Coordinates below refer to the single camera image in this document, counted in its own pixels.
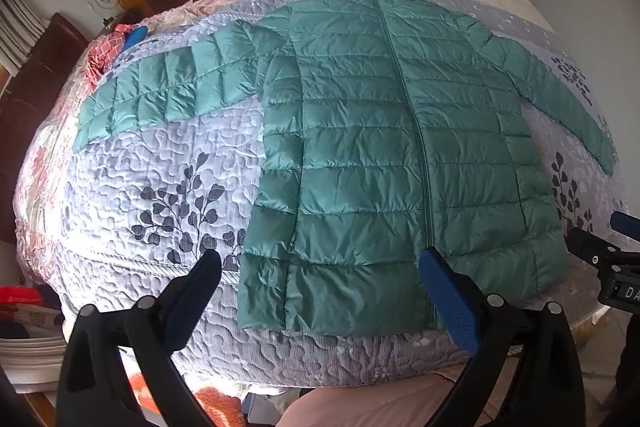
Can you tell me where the orange cloth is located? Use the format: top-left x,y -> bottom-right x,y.
122,372 -> 213,427

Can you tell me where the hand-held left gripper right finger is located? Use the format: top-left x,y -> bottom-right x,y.
419,247 -> 586,427

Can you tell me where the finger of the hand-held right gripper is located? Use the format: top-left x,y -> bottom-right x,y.
567,227 -> 640,278
610,210 -> 640,235

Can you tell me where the grey quilted leaf-print bedspread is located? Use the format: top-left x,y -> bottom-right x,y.
15,0 -> 640,393

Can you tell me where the red packet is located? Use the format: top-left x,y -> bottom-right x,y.
0,286 -> 49,309

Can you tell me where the blue cloth item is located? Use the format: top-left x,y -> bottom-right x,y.
124,26 -> 148,51

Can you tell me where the green puffer jacket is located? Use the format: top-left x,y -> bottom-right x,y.
72,0 -> 617,338

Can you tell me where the brown leather chair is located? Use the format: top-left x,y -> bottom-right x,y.
0,12 -> 91,243

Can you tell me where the red checked cloth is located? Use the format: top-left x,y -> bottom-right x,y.
82,24 -> 133,90

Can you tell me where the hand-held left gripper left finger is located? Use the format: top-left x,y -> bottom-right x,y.
57,249 -> 223,427

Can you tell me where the pink floral blanket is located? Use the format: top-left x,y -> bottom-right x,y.
15,0 -> 271,258

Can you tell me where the stack of white bowls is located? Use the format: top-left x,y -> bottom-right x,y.
0,329 -> 69,395

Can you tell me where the white slatted panel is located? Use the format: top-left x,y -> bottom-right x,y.
0,0 -> 47,70

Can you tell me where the person's pink clothing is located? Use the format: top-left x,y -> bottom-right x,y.
277,357 -> 533,427

